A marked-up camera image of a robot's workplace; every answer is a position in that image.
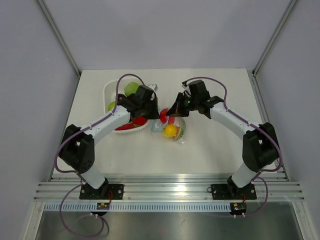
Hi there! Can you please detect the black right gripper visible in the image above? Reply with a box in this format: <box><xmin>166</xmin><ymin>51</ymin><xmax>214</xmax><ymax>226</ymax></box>
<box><xmin>166</xmin><ymin>92</ymin><xmax>199</xmax><ymax>118</ymax></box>

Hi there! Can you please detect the red watermelon slice toy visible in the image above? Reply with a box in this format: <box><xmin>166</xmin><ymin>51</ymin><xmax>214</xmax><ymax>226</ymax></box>
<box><xmin>173</xmin><ymin>117</ymin><xmax>187</xmax><ymax>142</ymax></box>

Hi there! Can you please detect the red apple toy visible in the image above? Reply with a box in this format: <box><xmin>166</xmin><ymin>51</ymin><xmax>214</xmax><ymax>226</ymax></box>
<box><xmin>159</xmin><ymin>108</ymin><xmax>168</xmax><ymax>124</ymax></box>

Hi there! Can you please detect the clear zip bag blue zipper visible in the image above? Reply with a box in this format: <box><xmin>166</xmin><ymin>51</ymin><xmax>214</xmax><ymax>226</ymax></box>
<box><xmin>151</xmin><ymin>107</ymin><xmax>187</xmax><ymax>144</ymax></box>

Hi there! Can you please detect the yellow lemon toy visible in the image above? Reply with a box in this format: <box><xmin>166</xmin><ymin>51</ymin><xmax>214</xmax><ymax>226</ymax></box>
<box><xmin>162</xmin><ymin>123</ymin><xmax>178</xmax><ymax>138</ymax></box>

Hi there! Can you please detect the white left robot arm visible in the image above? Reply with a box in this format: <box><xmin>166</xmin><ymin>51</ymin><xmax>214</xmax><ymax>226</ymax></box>
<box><xmin>57</xmin><ymin>84</ymin><xmax>160</xmax><ymax>199</ymax></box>

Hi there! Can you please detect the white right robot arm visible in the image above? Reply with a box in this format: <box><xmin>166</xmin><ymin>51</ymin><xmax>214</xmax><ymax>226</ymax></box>
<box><xmin>166</xmin><ymin>77</ymin><xmax>283</xmax><ymax>198</ymax></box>

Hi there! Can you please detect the red bell pepper toy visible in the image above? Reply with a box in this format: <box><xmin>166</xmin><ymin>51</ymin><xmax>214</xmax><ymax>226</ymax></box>
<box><xmin>132</xmin><ymin>116</ymin><xmax>148</xmax><ymax>126</ymax></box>

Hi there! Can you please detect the dark purple grape bunch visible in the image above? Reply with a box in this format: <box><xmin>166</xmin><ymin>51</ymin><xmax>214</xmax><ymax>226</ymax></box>
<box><xmin>117</xmin><ymin>93</ymin><xmax>127</xmax><ymax>101</ymax></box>

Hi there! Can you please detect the red dragon fruit toy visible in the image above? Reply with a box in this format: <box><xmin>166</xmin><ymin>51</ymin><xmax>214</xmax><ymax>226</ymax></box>
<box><xmin>115</xmin><ymin>123</ymin><xmax>135</xmax><ymax>131</ymax></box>

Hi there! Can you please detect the green apple toy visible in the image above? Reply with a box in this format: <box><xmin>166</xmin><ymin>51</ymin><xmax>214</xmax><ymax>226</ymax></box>
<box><xmin>107</xmin><ymin>101</ymin><xmax>116</xmax><ymax>111</ymax></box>

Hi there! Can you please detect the white perforated plastic basket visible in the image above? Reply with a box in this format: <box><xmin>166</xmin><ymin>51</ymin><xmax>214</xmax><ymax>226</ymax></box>
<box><xmin>103</xmin><ymin>77</ymin><xmax>149</xmax><ymax>135</ymax></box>

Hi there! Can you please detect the left small circuit board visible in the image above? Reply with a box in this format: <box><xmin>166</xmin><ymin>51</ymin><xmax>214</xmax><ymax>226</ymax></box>
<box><xmin>96</xmin><ymin>202</ymin><xmax>110</xmax><ymax>210</ymax></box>

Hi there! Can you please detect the small circuit board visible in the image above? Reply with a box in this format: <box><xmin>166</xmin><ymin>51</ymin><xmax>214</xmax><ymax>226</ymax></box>
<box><xmin>230</xmin><ymin>202</ymin><xmax>247</xmax><ymax>212</ymax></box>
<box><xmin>96</xmin><ymin>202</ymin><xmax>110</xmax><ymax>210</ymax></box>

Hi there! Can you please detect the right small circuit board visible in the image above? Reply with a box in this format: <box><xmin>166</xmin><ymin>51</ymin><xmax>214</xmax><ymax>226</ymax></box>
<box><xmin>230</xmin><ymin>202</ymin><xmax>247</xmax><ymax>212</ymax></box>

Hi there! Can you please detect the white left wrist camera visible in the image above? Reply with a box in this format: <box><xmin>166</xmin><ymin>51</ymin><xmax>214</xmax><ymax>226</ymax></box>
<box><xmin>147</xmin><ymin>84</ymin><xmax>158</xmax><ymax>92</ymax></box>

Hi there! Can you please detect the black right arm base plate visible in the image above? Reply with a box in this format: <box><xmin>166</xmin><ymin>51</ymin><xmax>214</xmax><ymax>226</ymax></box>
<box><xmin>206</xmin><ymin>183</ymin><xmax>257</xmax><ymax>201</ymax></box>

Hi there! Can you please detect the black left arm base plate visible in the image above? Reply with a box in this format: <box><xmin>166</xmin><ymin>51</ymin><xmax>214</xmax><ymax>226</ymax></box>
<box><xmin>79</xmin><ymin>183</ymin><xmax>125</xmax><ymax>200</ymax></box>

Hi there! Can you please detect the aluminium rail frame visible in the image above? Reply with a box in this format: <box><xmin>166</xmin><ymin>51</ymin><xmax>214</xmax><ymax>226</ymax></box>
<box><xmin>33</xmin><ymin>170</ymin><xmax>305</xmax><ymax>202</ymax></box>

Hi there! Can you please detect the white slotted cable duct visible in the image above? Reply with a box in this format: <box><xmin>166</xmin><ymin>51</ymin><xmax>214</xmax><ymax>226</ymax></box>
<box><xmin>44</xmin><ymin>202</ymin><xmax>233</xmax><ymax>213</ymax></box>

